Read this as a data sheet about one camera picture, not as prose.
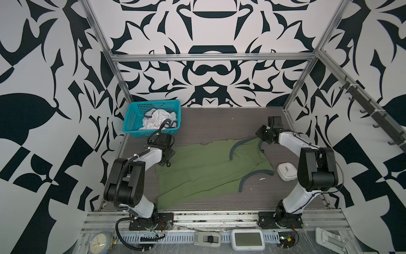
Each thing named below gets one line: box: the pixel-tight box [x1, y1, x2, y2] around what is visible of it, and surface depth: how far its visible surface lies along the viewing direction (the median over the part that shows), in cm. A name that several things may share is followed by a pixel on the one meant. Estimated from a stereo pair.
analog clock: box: [88, 231, 111, 254], surface depth 67 cm
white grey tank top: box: [138, 107, 178, 131], surface depth 103 cm
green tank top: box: [155, 137, 275, 210], surface depth 90 cm
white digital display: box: [230, 228, 266, 251], surface depth 68 cm
